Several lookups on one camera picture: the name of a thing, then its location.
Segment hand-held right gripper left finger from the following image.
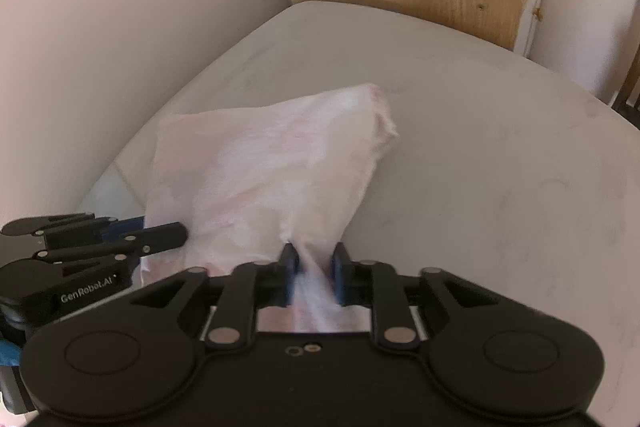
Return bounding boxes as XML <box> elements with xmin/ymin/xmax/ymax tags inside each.
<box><xmin>127</xmin><ymin>243</ymin><xmax>301</xmax><ymax>353</ymax></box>

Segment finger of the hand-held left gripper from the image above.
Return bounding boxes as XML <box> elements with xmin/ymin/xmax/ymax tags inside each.
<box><xmin>0</xmin><ymin>212</ymin><xmax>146</xmax><ymax>240</ymax></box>
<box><xmin>32</xmin><ymin>221</ymin><xmax>190</xmax><ymax>266</ymax></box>

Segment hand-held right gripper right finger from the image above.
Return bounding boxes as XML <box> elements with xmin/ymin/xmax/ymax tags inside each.
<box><xmin>330</xmin><ymin>242</ymin><xmax>501</xmax><ymax>352</ymax></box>

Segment white pink-print garment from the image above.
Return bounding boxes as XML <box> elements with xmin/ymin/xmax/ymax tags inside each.
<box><xmin>140</xmin><ymin>82</ymin><xmax>401</xmax><ymax>335</ymax></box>

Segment white table cover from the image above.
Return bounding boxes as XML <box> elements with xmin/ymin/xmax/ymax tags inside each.
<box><xmin>75</xmin><ymin>1</ymin><xmax>640</xmax><ymax>427</ymax></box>

